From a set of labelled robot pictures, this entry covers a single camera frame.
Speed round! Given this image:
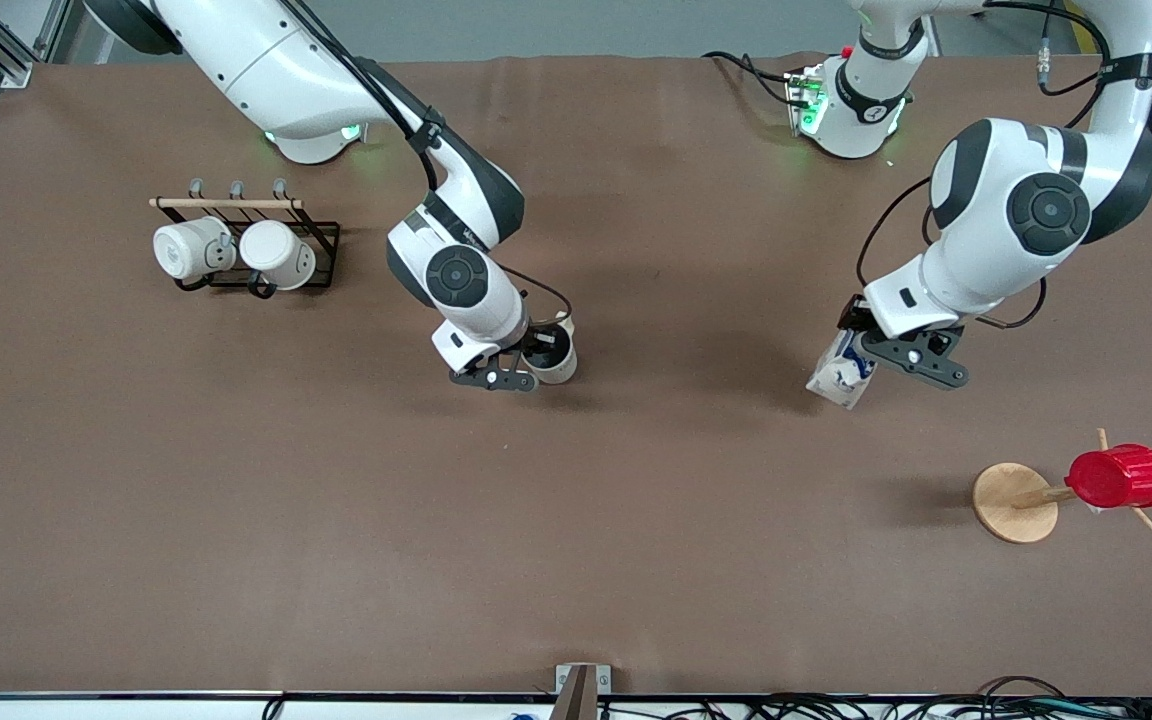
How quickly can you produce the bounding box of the black cable bundle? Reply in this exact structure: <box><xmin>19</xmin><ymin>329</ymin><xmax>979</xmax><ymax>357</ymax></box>
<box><xmin>736</xmin><ymin>676</ymin><xmax>1152</xmax><ymax>720</ymax></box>

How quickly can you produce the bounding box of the white mug with black handle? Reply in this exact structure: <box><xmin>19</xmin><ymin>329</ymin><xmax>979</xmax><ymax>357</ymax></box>
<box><xmin>239</xmin><ymin>220</ymin><xmax>317</xmax><ymax>291</ymax></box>

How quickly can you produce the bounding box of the wooden mug tree stand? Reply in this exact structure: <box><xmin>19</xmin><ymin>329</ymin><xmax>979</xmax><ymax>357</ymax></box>
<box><xmin>972</xmin><ymin>428</ymin><xmax>1152</xmax><ymax>545</ymax></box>

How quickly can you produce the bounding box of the black base cable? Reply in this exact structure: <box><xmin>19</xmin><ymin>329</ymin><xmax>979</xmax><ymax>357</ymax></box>
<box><xmin>702</xmin><ymin>50</ymin><xmax>799</xmax><ymax>109</ymax></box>

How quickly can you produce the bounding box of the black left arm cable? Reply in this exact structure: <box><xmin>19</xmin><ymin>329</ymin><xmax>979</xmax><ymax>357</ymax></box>
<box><xmin>855</xmin><ymin>175</ymin><xmax>937</xmax><ymax>293</ymax></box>

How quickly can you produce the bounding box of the blue white milk carton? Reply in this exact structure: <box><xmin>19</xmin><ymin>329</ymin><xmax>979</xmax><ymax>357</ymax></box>
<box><xmin>806</xmin><ymin>330</ymin><xmax>878</xmax><ymax>411</ymax></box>

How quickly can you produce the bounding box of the black wire mug rack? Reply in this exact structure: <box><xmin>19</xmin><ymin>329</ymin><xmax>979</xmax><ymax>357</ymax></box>
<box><xmin>149</xmin><ymin>178</ymin><xmax>341</xmax><ymax>299</ymax></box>

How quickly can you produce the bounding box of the red ribbed cup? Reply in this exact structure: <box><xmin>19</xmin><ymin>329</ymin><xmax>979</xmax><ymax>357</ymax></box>
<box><xmin>1066</xmin><ymin>444</ymin><xmax>1152</xmax><ymax>511</ymax></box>

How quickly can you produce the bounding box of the grey mug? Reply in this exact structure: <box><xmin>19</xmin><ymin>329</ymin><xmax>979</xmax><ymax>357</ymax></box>
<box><xmin>521</xmin><ymin>312</ymin><xmax>579</xmax><ymax>386</ymax></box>

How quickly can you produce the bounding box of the grey metal mount bracket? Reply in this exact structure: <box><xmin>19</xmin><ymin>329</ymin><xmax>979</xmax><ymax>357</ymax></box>
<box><xmin>548</xmin><ymin>663</ymin><xmax>613</xmax><ymax>720</ymax></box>

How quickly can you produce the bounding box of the white mug with round base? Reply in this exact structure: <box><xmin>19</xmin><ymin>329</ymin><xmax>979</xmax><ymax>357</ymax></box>
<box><xmin>153</xmin><ymin>217</ymin><xmax>237</xmax><ymax>283</ymax></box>

